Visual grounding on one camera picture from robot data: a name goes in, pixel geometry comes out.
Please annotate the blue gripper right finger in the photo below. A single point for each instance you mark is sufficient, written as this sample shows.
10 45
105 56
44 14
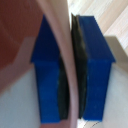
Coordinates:
96 73

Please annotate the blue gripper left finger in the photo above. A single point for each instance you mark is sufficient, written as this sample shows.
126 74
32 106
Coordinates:
48 80

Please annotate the pink plastic cup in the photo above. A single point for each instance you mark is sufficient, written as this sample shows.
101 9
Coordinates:
65 50

